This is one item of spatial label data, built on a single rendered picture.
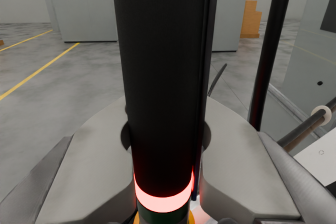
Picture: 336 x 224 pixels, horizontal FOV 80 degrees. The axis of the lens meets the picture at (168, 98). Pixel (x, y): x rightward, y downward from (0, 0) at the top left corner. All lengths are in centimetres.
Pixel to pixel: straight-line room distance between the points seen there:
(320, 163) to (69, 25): 748
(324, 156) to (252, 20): 787
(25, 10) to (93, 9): 712
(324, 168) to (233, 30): 556
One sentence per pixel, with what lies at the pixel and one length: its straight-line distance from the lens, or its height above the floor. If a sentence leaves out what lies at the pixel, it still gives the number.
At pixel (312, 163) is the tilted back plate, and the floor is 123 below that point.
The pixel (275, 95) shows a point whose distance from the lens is 141.
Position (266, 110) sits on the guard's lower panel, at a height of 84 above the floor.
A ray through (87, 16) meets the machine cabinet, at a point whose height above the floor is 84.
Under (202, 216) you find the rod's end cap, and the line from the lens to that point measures 20.
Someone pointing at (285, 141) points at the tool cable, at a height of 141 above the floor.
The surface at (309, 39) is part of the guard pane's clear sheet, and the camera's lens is 123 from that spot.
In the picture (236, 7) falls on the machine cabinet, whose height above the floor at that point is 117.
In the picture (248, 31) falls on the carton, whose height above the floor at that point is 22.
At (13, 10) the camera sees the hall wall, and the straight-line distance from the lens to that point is 1430.
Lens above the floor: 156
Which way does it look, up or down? 28 degrees down
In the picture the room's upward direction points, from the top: straight up
